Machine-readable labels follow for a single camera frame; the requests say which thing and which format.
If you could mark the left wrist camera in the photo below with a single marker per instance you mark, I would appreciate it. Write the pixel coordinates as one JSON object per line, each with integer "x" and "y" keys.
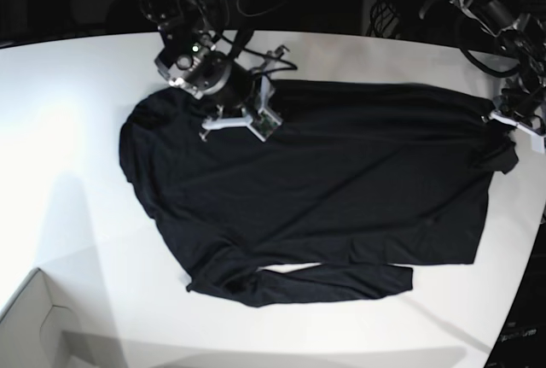
{"x": 538, "y": 143}

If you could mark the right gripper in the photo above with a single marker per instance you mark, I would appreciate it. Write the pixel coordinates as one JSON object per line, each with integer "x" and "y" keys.
{"x": 244, "y": 93}

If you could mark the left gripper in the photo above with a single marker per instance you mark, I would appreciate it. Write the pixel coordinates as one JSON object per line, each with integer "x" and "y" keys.
{"x": 520, "y": 109}

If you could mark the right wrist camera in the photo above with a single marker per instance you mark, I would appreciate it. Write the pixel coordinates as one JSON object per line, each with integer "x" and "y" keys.
{"x": 265, "y": 124}

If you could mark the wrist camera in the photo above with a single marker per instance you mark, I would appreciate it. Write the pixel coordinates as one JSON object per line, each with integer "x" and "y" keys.
{"x": 265, "y": 124}
{"x": 538, "y": 143}

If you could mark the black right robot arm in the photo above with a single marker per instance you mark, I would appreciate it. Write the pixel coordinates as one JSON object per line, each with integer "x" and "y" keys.
{"x": 200, "y": 60}

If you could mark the white cardboard box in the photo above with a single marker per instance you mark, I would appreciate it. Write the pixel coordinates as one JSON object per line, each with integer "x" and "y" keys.
{"x": 30, "y": 333}

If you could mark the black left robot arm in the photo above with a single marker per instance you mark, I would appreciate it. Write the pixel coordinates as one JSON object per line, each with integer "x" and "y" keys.
{"x": 521, "y": 35}

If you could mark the black t-shirt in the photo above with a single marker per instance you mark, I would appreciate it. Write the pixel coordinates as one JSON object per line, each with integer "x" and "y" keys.
{"x": 360, "y": 184}

